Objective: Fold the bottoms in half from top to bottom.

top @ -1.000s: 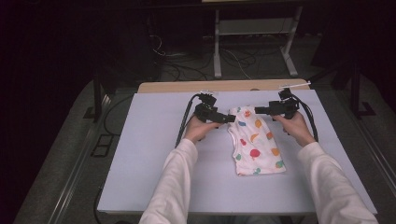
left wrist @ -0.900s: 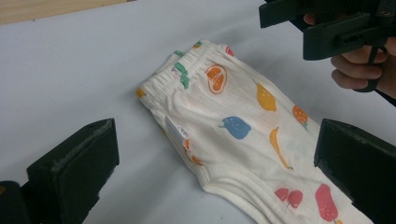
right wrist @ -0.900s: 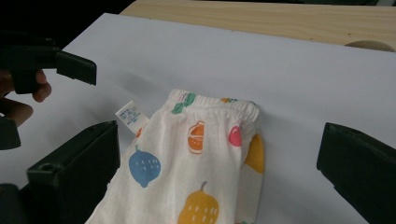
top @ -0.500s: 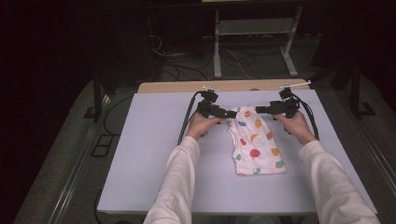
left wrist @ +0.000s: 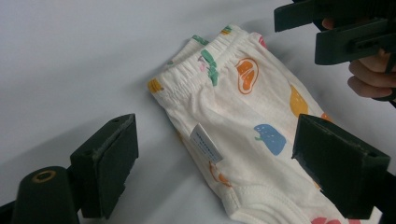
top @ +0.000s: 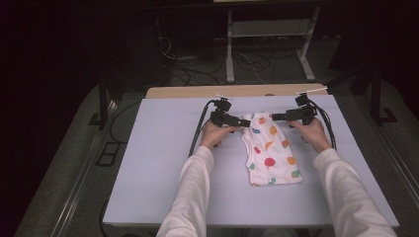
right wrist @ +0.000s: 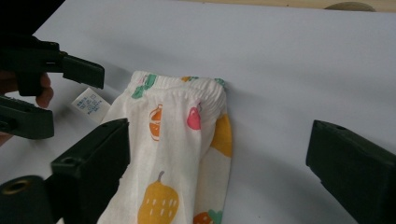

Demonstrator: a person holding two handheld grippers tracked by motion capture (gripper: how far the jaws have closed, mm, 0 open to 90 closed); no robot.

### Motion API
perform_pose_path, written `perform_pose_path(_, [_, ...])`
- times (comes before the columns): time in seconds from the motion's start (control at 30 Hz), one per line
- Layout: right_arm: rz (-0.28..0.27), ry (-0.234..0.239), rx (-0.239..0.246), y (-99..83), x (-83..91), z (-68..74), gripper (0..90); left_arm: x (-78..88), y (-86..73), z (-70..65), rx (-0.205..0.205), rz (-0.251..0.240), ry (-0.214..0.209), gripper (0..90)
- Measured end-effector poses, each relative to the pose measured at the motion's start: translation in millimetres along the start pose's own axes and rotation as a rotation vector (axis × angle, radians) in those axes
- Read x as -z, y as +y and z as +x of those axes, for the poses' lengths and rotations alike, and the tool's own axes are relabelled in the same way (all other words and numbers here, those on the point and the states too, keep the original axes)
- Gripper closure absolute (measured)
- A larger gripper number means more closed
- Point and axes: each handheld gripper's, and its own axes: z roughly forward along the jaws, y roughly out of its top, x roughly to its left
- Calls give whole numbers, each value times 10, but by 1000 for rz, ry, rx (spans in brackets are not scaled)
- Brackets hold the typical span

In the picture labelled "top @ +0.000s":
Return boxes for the white metal stand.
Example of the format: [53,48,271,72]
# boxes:
[224,5,322,84]

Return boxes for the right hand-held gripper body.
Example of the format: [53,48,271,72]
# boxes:
[285,86,329,126]

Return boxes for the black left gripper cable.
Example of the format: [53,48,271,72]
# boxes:
[188,99,216,159]

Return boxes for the person's left hand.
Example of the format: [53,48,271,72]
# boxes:
[199,120,239,151]

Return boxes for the dark metal stand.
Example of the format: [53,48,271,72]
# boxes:
[370,65,399,126]
[88,77,117,130]

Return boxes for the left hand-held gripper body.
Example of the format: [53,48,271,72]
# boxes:
[209,94,233,128]

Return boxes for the tangle of floor cables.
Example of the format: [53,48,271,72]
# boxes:
[157,35,268,87]

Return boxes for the black floor cable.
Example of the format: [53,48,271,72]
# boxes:
[108,99,143,145]

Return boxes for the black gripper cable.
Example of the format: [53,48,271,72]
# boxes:
[188,99,216,159]
[308,99,338,151]

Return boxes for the white fruit print pants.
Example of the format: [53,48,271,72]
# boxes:
[240,111,303,188]

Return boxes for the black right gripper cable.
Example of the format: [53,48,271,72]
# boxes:
[308,99,338,151]

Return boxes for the wooden board under table top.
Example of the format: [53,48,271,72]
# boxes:
[145,83,329,100]

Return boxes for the person's right hand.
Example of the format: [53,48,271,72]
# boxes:
[288,118,332,154]

